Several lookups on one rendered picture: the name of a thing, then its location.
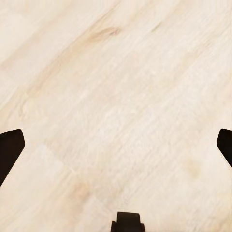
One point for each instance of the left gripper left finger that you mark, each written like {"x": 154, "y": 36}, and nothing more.
{"x": 11, "y": 145}

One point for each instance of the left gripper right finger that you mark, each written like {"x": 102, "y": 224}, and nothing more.
{"x": 224, "y": 143}

